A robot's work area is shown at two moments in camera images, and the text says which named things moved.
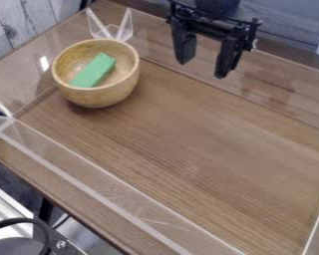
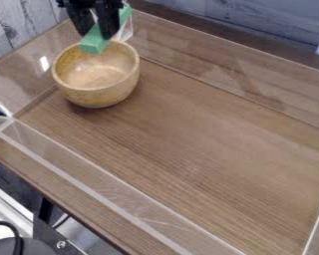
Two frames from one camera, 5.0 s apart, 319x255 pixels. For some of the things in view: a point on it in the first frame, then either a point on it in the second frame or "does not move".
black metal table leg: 46,207 does not move
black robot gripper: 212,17 -> 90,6
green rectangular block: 94,71 -> 93,42
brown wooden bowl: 116,86 does not move
